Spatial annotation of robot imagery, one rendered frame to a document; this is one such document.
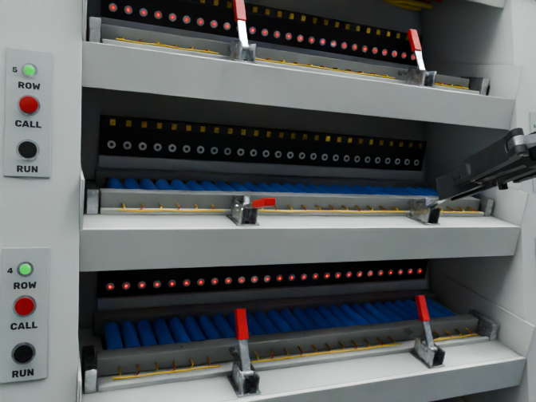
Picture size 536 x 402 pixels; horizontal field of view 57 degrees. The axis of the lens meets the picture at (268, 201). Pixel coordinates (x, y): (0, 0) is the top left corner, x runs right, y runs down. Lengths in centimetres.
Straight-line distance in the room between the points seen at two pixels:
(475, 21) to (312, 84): 38
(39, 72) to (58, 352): 27
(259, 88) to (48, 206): 27
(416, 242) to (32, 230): 46
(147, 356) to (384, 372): 30
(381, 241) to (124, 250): 32
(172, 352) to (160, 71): 32
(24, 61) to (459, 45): 68
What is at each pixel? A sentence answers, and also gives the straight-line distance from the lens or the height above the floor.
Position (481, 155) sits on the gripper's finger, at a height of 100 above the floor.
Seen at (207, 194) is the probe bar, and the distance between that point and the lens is 59.
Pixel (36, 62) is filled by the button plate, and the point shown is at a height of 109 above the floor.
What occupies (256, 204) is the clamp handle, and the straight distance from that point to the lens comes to 53.
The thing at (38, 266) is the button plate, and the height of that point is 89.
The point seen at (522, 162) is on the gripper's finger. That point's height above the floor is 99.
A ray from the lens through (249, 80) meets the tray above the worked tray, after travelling 59.
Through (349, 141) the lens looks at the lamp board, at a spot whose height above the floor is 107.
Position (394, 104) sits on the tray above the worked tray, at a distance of 69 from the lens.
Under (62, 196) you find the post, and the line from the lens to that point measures 52.
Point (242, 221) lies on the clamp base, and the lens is 57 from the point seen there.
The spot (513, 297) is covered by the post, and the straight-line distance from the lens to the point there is 84.
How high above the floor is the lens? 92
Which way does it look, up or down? 4 degrees up
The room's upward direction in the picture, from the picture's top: 1 degrees counter-clockwise
